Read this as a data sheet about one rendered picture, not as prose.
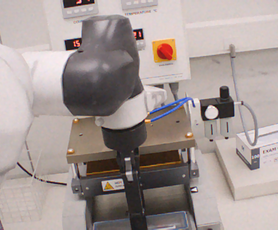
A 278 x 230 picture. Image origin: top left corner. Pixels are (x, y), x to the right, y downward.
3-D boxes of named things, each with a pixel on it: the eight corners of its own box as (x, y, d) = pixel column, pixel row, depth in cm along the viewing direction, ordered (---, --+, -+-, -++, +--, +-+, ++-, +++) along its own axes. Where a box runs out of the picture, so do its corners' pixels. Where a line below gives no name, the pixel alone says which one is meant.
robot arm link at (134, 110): (89, 105, 71) (95, 136, 73) (169, 94, 71) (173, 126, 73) (93, 78, 82) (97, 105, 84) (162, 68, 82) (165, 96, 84)
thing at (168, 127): (81, 139, 119) (72, 94, 114) (198, 123, 119) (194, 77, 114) (74, 191, 97) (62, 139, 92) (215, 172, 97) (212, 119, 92)
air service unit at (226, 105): (189, 140, 121) (184, 88, 115) (241, 132, 121) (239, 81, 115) (192, 150, 117) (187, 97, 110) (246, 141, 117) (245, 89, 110)
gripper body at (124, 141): (100, 113, 81) (109, 158, 85) (99, 135, 73) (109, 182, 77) (143, 107, 81) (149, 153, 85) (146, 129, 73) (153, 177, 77)
